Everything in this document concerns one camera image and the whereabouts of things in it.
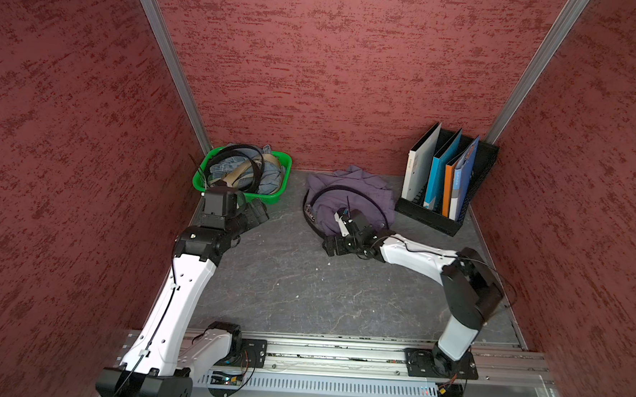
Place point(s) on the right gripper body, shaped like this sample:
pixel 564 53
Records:
pixel 344 245

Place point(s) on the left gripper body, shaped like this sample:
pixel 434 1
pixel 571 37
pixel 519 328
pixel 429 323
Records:
pixel 245 218

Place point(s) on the purple trousers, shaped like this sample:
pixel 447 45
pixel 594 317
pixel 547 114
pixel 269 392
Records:
pixel 371 184

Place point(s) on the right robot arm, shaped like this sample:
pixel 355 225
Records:
pixel 470 286

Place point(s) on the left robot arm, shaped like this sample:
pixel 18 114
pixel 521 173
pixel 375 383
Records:
pixel 156 365

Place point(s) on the tan belt in basket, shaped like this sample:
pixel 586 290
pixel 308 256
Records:
pixel 236 172

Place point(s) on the black belt in basket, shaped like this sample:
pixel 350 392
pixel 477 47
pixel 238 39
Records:
pixel 254 155

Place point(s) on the grey clothes in basket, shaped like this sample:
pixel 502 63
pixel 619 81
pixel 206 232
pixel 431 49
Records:
pixel 250 169

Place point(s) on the teal folder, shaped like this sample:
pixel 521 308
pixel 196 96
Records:
pixel 445 152

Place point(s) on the white folder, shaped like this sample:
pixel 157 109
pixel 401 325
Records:
pixel 419 162

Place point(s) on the orange folder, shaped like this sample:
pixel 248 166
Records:
pixel 448 186

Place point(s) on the blue folder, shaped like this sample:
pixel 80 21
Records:
pixel 462 175

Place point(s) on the black file rack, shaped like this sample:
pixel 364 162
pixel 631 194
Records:
pixel 485 159

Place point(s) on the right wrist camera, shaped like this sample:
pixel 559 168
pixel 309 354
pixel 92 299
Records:
pixel 343 219

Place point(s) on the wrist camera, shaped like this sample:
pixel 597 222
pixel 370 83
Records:
pixel 220 201
pixel 343 219

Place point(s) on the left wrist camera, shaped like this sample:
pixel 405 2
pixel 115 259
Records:
pixel 220 201

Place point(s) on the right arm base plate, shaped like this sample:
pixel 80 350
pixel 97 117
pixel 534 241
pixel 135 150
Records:
pixel 432 364

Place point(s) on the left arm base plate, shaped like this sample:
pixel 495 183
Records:
pixel 252 354

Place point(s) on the aluminium front rail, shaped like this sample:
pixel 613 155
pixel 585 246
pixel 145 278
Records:
pixel 359 367

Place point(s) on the left aluminium corner post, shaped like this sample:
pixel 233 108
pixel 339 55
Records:
pixel 162 35

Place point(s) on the aluminium corner post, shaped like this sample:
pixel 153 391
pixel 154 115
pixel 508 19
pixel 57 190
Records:
pixel 562 26
pixel 162 35

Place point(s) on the right aluminium corner post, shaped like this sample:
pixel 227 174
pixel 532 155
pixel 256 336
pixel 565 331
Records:
pixel 562 26

